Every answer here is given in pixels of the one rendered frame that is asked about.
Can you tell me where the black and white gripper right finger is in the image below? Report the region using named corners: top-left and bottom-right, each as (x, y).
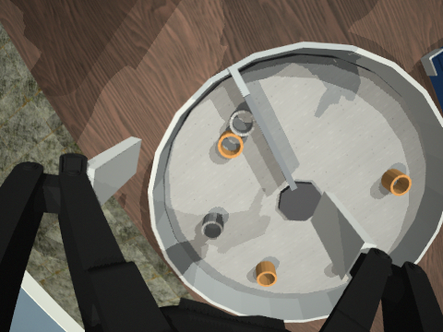
top-left (310, 191), bottom-right (443, 332)

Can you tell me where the bronze bushing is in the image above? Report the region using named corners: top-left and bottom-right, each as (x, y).
top-left (381, 169), bottom-right (412, 196)
top-left (218, 130), bottom-right (244, 158)
top-left (256, 261), bottom-right (277, 287)

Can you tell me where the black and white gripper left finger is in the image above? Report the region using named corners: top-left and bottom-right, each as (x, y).
top-left (0, 136), bottom-right (174, 332)

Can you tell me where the blue plastic crate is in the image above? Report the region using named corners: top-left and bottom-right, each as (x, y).
top-left (421, 46), bottom-right (443, 112)

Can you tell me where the grey metal ring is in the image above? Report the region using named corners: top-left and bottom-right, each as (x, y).
top-left (230, 109), bottom-right (256, 136)
top-left (201, 212), bottom-right (224, 240)

